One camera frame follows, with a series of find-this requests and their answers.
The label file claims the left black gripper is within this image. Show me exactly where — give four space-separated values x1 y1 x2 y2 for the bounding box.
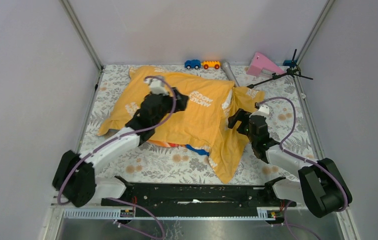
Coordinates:
151 87 187 127

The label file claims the yellow Mickey Mouse pillowcase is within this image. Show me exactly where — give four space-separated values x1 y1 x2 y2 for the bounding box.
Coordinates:
98 65 265 184

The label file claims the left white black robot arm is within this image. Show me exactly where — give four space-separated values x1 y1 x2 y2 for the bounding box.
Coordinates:
52 87 189 208

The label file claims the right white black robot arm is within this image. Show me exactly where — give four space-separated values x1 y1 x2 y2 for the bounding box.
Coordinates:
228 104 353 218

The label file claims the blue toy car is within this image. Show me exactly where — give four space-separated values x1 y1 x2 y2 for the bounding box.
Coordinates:
184 59 202 70

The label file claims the orange toy wagon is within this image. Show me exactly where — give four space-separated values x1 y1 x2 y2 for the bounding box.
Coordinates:
201 61 221 70

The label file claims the grey metal cylinder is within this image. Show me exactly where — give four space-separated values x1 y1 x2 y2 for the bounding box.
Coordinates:
221 62 240 87

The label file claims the pink plastic wedge block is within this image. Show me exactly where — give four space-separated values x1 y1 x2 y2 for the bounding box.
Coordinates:
246 51 286 77

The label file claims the black tripod stand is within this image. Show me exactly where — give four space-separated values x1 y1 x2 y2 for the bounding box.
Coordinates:
246 48 313 89

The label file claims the blue clamp block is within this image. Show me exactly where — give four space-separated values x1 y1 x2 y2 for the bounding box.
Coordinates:
282 60 297 68

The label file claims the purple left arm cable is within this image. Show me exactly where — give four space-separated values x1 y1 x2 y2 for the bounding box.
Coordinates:
56 75 178 206

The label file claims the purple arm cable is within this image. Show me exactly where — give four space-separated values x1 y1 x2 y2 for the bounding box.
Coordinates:
56 75 178 206
254 96 350 240

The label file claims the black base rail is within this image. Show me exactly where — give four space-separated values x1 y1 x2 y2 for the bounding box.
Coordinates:
101 182 289 220

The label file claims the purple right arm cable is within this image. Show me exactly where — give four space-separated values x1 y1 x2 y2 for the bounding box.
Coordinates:
254 96 350 240

